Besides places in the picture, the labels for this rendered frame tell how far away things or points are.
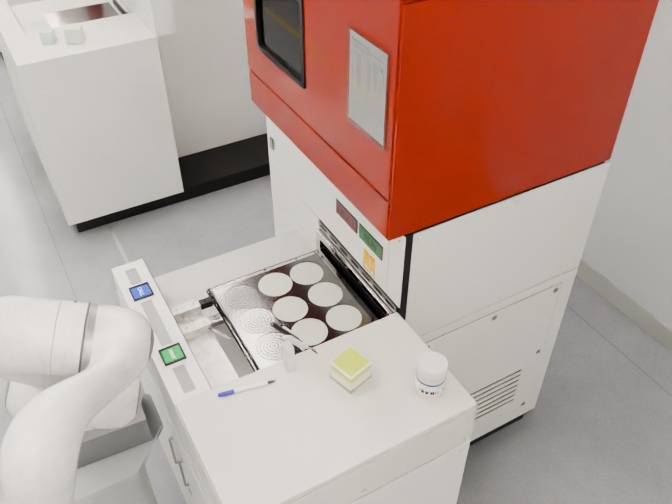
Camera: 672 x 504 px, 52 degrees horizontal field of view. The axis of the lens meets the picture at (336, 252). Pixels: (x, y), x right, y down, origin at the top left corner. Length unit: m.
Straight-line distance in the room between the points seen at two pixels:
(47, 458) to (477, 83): 1.12
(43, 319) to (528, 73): 1.16
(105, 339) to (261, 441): 0.72
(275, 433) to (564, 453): 1.51
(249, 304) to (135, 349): 1.05
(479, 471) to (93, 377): 2.00
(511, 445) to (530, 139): 1.40
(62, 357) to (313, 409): 0.81
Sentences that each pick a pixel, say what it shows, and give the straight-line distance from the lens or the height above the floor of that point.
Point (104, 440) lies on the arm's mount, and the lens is 1.76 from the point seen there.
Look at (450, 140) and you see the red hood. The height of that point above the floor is 1.46.
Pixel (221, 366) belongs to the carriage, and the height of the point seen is 0.88.
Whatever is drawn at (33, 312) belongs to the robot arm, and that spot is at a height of 1.65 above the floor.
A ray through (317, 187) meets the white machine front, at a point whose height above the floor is 1.09.
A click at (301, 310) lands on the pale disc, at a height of 0.90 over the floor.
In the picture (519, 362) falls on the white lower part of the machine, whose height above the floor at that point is 0.45.
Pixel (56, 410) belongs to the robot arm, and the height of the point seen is 1.60.
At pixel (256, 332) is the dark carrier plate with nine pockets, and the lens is 1.88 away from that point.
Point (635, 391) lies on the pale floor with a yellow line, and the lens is 3.14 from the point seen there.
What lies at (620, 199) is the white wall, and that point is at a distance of 3.23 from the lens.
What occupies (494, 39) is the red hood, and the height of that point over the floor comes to 1.68.
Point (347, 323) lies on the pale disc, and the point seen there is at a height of 0.90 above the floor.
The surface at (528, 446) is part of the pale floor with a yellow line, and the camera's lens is 2.83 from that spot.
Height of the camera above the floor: 2.27
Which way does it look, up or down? 41 degrees down
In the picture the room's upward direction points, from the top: straight up
